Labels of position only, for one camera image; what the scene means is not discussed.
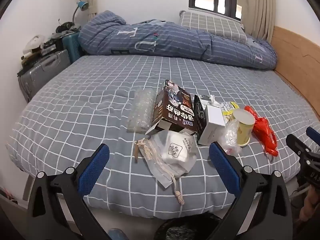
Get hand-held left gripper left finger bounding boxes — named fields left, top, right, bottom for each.
left=26, top=144, right=110, bottom=240

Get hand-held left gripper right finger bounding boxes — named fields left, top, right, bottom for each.
left=209, top=141, right=293, bottom=240

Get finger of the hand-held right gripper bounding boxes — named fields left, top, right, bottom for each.
left=286, top=134, right=313, bottom=160
left=306, top=127, right=320, bottom=143

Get clear plastic bag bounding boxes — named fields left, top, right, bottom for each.
left=220, top=120, right=243, bottom=155

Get red plastic bag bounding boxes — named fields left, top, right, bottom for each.
left=244, top=105, right=279, bottom=157

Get yellow paper cup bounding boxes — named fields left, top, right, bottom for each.
left=229, top=109, right=256, bottom=147

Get small white box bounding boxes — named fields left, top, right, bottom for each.
left=199, top=104, right=227, bottom=146

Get white face mask packet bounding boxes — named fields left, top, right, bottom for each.
left=160, top=131, right=198, bottom=175

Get black printed carton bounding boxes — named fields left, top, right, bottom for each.
left=194, top=94, right=213, bottom=144

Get yellow sachet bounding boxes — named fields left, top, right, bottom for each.
left=221, top=102, right=240, bottom=117

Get white drawstring pouch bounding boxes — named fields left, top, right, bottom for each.
left=135, top=135, right=198, bottom=205

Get bin with black liner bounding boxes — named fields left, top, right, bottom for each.
left=154, top=212, right=223, bottom=240

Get clear bubble wrap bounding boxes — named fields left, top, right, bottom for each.
left=126, top=88, right=157, bottom=133

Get brown cookie box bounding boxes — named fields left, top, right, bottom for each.
left=145, top=79, right=198, bottom=136

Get person's right hand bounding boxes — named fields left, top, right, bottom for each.
left=301, top=187, right=320, bottom=222

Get blue slipper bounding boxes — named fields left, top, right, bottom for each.
left=109, top=228, right=125, bottom=240

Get bed with grey checked sheet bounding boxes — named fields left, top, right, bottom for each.
left=6, top=54, right=320, bottom=218

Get wooden headboard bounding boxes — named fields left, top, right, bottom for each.
left=270, top=25, right=320, bottom=119

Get grey suitcase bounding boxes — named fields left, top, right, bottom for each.
left=17, top=49, right=72, bottom=103

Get teal suitcase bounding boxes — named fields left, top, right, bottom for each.
left=62, top=31, right=84, bottom=64

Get wide beige curtain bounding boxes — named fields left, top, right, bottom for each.
left=247, top=0, right=275, bottom=42

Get grey checked pillow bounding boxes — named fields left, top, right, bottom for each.
left=179, top=10, right=247, bottom=43

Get blue striped quilt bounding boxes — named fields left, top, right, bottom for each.
left=78, top=10, right=278, bottom=70

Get blue desk lamp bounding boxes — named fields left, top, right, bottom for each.
left=72, top=0, right=89, bottom=25

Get black tangled cables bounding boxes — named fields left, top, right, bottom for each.
left=55, top=19, right=80, bottom=34

